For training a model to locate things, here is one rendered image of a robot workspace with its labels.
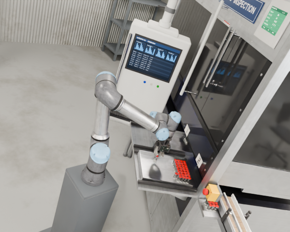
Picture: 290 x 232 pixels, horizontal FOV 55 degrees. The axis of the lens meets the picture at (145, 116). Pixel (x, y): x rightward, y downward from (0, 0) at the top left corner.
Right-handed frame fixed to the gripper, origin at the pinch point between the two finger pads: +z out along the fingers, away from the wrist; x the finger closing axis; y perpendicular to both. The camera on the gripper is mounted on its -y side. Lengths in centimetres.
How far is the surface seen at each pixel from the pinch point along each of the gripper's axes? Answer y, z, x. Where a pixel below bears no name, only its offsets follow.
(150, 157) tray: -1.8, 5.2, -3.0
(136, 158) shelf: 1.5, 5.4, -13.7
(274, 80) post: 29, -80, 28
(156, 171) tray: 10.7, 5.2, -0.5
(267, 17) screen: 2, -103, 25
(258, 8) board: -13, -105, 26
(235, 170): 29, -21, 38
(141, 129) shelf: -34.9, 5.4, -5.9
